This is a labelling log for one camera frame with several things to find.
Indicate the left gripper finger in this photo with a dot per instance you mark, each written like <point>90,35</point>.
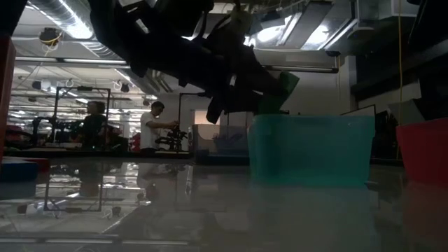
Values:
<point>227,105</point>
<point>257,75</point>

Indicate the long green block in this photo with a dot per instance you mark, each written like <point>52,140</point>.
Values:
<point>288,82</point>

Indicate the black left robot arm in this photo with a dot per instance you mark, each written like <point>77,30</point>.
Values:
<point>140,45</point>

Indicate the person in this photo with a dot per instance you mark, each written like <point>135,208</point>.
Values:
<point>151,129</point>
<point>92,126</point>

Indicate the green translucent plastic bin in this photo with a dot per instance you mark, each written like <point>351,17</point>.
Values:
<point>311,150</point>

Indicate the red background object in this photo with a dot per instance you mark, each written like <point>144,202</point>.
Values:
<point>134,143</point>

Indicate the overhead light bar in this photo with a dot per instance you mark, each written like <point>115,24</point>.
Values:
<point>70,60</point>

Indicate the white ceiling unit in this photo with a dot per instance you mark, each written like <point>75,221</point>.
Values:
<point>392,8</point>

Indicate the red plastic bin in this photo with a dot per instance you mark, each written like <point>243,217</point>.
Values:
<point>425,150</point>

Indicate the long red block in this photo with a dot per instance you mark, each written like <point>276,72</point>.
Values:
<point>6,101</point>

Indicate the blue block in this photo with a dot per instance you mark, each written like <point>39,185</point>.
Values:
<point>17,171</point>

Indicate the silver ventilation duct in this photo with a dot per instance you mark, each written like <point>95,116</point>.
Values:
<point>70,21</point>

